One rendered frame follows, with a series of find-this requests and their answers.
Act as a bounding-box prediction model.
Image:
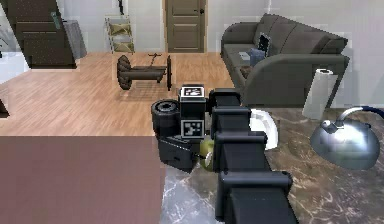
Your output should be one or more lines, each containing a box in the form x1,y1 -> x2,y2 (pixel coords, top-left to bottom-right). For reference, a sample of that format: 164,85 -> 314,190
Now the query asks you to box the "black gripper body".
150,99 -> 201,175

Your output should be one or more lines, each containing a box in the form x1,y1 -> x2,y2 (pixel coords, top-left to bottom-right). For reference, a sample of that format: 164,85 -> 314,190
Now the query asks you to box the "green apple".
199,137 -> 216,173

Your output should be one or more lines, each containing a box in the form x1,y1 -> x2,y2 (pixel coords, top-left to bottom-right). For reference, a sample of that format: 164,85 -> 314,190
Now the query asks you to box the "brown cushion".
239,65 -> 255,80

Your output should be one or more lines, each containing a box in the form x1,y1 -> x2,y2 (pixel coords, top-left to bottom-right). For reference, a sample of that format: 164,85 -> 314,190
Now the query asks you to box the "white plate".
249,108 -> 280,151

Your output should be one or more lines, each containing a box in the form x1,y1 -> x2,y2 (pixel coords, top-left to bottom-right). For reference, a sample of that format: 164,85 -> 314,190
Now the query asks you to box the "maroon table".
0,135 -> 167,224

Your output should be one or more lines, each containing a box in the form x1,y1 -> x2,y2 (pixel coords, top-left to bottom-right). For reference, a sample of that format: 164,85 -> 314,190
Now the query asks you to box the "blue cushion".
249,47 -> 267,67

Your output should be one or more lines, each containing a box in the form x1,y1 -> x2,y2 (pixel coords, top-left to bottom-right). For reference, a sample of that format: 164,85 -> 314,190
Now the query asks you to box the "grey bin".
62,19 -> 88,61

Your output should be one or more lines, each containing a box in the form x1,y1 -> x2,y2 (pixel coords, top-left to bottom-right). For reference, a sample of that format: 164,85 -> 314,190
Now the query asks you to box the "black framed cushion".
257,32 -> 273,58

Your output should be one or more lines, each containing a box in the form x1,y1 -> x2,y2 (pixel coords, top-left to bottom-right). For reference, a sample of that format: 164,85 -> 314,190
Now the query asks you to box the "dark grey sofa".
219,13 -> 351,109

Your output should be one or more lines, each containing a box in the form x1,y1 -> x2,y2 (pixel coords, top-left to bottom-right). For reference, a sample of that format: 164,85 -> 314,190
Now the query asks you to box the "dark brown room door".
5,0 -> 78,70

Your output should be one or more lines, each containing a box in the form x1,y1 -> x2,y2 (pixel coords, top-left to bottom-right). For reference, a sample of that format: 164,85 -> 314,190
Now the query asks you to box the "white paper towel roll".
302,68 -> 338,121

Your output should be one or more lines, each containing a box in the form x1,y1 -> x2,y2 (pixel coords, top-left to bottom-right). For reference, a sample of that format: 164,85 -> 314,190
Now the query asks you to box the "silver kettle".
309,105 -> 384,171

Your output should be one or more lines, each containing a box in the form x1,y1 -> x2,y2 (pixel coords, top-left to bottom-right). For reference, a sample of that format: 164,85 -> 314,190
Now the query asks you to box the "marble kitchen counter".
160,107 -> 384,224

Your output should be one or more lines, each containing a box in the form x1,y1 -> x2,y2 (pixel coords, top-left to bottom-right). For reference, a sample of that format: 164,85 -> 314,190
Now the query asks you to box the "teal door handle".
50,11 -> 62,31

